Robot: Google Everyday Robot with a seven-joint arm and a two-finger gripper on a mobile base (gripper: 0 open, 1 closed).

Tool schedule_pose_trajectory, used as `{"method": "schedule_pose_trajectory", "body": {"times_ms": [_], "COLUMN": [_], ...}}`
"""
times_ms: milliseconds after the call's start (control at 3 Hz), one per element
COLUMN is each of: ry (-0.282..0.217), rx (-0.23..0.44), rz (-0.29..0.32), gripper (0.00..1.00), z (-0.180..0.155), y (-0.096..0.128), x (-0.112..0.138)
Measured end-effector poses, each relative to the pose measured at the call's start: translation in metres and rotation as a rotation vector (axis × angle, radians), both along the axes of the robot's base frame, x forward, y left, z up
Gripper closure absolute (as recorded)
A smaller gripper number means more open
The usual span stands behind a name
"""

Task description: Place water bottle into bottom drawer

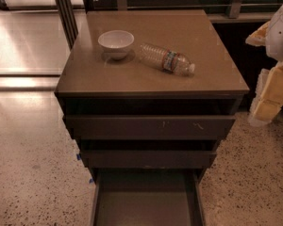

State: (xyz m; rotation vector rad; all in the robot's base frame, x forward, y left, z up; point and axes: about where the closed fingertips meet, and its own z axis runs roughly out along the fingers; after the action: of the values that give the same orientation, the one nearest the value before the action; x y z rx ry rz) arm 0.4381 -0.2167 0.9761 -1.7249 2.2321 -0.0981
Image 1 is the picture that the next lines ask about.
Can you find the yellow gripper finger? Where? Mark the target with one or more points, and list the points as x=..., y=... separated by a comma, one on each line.
x=269, y=96
x=258, y=37

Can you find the clear plastic water bottle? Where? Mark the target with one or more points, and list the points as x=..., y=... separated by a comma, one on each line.
x=166, y=59

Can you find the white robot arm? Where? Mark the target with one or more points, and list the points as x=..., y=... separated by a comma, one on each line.
x=274, y=39

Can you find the brown drawer cabinet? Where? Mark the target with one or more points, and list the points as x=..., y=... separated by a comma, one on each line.
x=93, y=84

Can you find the open bottom drawer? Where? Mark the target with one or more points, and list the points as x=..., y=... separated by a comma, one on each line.
x=147, y=197

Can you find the middle drawer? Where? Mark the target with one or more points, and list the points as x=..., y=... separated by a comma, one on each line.
x=128, y=159

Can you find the top drawer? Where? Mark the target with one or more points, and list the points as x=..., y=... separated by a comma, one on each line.
x=149, y=127

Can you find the white ceramic bowl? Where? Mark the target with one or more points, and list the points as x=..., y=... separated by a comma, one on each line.
x=116, y=43

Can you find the blue tape piece upper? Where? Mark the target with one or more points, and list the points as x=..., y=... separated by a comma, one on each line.
x=78, y=157

